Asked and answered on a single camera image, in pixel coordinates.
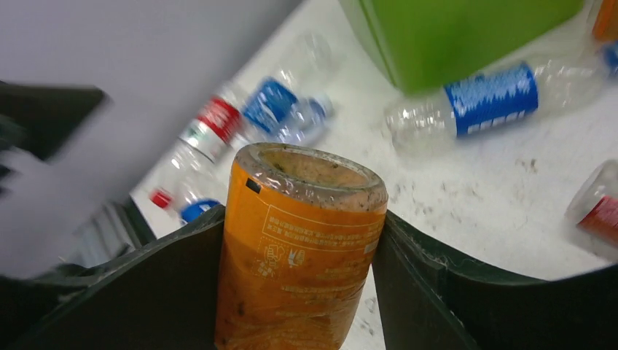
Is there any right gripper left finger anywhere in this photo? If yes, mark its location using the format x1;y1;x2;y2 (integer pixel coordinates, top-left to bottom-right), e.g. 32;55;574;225
1;205;225;349

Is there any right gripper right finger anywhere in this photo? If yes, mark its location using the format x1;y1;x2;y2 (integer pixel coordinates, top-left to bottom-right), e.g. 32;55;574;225
372;212;617;349

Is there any small orange juice bottle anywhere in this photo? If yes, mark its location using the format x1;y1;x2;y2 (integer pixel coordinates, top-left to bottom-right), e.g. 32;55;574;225
214;143;388;349

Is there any red cap tea bottle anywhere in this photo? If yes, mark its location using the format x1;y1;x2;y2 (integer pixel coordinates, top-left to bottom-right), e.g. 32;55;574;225
565;159;617;246

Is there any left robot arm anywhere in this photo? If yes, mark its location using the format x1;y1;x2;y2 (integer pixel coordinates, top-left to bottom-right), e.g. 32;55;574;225
1;82;107;279

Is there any green plastic bin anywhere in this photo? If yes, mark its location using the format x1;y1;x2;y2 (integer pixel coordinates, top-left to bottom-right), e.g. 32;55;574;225
340;0;584;94

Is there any Pepsi bottle blue cap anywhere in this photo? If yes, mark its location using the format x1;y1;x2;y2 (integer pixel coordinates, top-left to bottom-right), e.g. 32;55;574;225
176;170;227;225

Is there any red label Nongfu bottle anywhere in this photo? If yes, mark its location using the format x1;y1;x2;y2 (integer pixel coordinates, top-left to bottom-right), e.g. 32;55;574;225
149;83;247;211

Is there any crushed clear purple-label bottle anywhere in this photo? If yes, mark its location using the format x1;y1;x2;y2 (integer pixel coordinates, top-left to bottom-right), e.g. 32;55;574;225
273;93;335;147

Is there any blue label clear bottle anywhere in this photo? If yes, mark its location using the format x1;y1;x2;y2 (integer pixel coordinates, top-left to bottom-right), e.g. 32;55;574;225
240;33;335;142

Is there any large orange label bottle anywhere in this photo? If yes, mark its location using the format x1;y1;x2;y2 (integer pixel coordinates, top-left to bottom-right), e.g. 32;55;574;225
592;0;617;42

